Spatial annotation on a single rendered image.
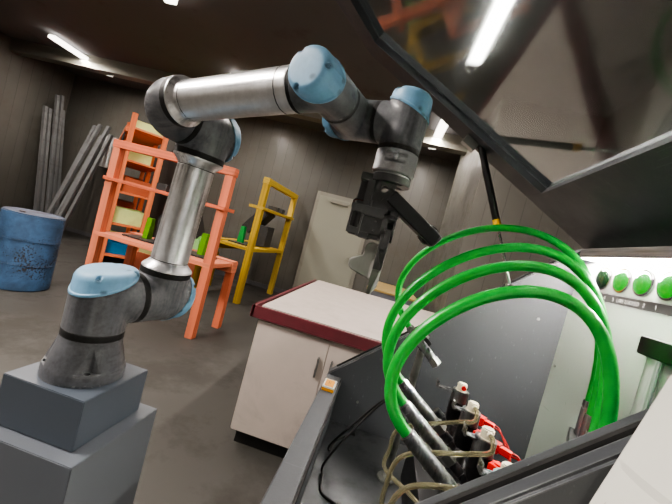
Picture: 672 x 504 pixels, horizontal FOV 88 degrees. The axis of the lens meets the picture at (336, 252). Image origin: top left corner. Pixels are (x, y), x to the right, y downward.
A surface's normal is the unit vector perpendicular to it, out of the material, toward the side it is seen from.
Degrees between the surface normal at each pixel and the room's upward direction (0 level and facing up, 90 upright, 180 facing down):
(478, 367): 90
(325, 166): 90
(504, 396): 90
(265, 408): 90
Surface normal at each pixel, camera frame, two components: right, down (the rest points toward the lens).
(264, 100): -0.40, 0.65
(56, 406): -0.13, 0.00
